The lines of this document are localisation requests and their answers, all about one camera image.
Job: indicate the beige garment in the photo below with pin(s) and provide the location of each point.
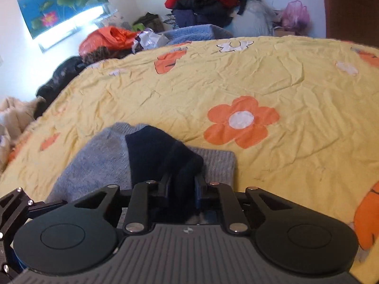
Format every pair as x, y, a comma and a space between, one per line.
14, 118

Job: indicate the navy jacket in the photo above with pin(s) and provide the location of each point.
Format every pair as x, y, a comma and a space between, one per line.
192, 17

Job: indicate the grey and navy sweater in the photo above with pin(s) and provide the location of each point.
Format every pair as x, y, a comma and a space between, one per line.
97, 159

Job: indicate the yellow floral bedsheet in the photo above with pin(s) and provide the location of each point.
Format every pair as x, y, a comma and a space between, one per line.
266, 74

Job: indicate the dark clothes heap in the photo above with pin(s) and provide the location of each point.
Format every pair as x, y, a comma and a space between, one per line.
59, 80

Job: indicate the green and black bag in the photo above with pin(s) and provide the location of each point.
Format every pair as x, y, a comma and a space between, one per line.
148, 22

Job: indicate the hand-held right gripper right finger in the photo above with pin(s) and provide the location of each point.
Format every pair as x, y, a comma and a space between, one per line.
197, 195

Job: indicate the lotus wall poster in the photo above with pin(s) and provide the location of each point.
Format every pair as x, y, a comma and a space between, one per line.
53, 0

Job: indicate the brown wooden door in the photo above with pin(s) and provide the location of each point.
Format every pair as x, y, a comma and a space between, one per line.
352, 9

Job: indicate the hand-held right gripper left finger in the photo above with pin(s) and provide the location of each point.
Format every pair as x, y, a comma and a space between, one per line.
164, 188

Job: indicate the orange plastic bag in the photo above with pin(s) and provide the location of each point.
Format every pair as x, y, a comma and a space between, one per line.
109, 40

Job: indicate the white crumpled plastic bag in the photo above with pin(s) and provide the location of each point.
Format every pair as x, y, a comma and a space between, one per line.
151, 40

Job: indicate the leopard print fur garment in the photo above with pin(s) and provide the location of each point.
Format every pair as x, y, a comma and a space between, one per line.
102, 56

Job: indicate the blue fleece blanket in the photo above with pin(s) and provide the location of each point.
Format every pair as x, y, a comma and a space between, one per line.
195, 34

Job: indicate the pink plastic bag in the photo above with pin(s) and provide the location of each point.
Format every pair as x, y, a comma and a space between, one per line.
294, 16

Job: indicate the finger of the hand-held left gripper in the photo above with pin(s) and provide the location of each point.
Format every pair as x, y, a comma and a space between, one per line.
23, 211
9, 260

